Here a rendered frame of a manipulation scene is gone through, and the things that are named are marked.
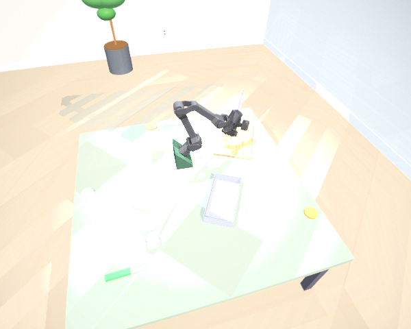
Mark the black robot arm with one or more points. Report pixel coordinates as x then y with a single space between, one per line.
194 142

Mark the white short cylinder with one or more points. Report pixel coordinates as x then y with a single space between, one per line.
88 194

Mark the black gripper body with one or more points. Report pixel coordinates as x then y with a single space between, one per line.
244 125

